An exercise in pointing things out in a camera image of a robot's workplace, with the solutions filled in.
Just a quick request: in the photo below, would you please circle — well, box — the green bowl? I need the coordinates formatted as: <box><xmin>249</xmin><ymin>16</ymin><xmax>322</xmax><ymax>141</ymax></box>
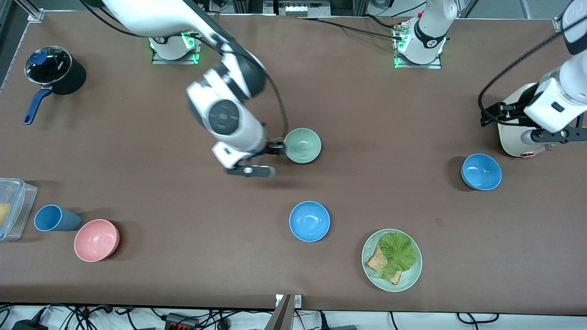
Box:
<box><xmin>284</xmin><ymin>128</ymin><xmax>322</xmax><ymax>165</ymax></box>

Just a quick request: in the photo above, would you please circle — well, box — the blue bowl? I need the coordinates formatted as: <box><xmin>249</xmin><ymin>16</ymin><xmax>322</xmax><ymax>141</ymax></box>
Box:
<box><xmin>289</xmin><ymin>201</ymin><xmax>331</xmax><ymax>242</ymax></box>
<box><xmin>461</xmin><ymin>153</ymin><xmax>503</xmax><ymax>191</ymax></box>

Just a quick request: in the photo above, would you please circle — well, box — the pink bowl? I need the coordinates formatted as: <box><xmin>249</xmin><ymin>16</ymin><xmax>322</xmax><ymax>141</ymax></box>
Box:
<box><xmin>74</xmin><ymin>219</ymin><xmax>120</xmax><ymax>263</ymax></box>

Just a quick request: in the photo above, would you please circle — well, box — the white toaster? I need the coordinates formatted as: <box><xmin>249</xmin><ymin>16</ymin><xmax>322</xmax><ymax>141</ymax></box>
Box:
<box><xmin>498</xmin><ymin>82</ymin><xmax>587</xmax><ymax>159</ymax></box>

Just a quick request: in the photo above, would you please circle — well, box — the white power strip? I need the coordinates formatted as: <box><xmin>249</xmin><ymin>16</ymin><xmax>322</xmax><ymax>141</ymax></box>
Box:
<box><xmin>277</xmin><ymin>0</ymin><xmax>331</xmax><ymax>18</ymax></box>

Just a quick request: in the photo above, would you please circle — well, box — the brown toast slice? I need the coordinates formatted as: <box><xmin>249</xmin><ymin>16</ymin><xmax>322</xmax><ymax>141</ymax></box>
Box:
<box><xmin>365</xmin><ymin>245</ymin><xmax>404</xmax><ymax>286</ymax></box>

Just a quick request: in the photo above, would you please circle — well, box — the green lettuce leaf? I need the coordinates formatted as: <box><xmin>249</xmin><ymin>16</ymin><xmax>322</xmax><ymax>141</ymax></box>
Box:
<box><xmin>375</xmin><ymin>232</ymin><xmax>418</xmax><ymax>280</ymax></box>

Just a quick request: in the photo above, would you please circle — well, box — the pale green plate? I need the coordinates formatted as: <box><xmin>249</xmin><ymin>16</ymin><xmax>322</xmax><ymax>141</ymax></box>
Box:
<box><xmin>361</xmin><ymin>228</ymin><xmax>423</xmax><ymax>292</ymax></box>

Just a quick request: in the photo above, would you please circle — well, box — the red and black connector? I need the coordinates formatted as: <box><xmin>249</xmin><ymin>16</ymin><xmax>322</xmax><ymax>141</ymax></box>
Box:
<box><xmin>164</xmin><ymin>313</ymin><xmax>199</xmax><ymax>330</ymax></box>

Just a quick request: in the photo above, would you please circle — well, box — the blue cup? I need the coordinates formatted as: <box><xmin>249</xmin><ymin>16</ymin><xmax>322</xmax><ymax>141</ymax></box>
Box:
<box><xmin>34</xmin><ymin>204</ymin><xmax>82</xmax><ymax>232</ymax></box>

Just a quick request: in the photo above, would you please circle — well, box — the glass lid with blue knob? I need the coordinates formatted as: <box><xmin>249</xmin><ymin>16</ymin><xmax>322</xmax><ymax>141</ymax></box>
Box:
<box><xmin>25</xmin><ymin>47</ymin><xmax>73</xmax><ymax>86</ymax></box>

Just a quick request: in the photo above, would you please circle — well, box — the clear plastic container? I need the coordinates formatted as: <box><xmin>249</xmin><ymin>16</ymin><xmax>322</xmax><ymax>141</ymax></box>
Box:
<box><xmin>0</xmin><ymin>180</ymin><xmax>38</xmax><ymax>242</ymax></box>

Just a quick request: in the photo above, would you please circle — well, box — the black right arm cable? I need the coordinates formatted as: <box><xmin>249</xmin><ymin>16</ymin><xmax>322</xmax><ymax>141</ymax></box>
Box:
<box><xmin>80</xmin><ymin>0</ymin><xmax>289</xmax><ymax>143</ymax></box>

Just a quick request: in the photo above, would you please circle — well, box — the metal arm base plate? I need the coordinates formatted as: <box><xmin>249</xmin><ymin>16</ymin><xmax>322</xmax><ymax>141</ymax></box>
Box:
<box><xmin>393</xmin><ymin>21</ymin><xmax>443</xmax><ymax>69</ymax></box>
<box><xmin>151</xmin><ymin>21</ymin><xmax>201</xmax><ymax>65</ymax></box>

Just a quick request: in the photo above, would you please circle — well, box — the long black table cable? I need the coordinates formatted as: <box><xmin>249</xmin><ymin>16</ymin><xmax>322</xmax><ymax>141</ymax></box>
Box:
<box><xmin>297</xmin><ymin>16</ymin><xmax>406</xmax><ymax>42</ymax></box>

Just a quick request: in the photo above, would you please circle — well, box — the short black table cable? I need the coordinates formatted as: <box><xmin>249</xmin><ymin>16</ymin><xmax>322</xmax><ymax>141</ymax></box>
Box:
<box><xmin>362</xmin><ymin>14</ymin><xmax>406</xmax><ymax>30</ymax></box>

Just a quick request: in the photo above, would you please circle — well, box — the small metal bracket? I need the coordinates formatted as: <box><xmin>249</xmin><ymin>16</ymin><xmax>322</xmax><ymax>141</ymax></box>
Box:
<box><xmin>275</xmin><ymin>294</ymin><xmax>303</xmax><ymax>308</ymax></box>

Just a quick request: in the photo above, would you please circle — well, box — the gray camera pole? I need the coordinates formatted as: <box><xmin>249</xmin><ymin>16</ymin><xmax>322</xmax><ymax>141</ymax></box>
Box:
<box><xmin>265</xmin><ymin>295</ymin><xmax>294</xmax><ymax>330</ymax></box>

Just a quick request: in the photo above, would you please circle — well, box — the black pot with blue handle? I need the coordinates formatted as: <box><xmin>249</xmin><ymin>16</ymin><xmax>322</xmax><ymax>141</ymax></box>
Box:
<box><xmin>23</xmin><ymin>46</ymin><xmax>87</xmax><ymax>126</ymax></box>

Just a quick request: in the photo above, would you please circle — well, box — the aluminium frame post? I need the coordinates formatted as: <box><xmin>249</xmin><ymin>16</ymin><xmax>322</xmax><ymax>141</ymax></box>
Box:
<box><xmin>14</xmin><ymin>0</ymin><xmax>45</xmax><ymax>22</ymax></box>

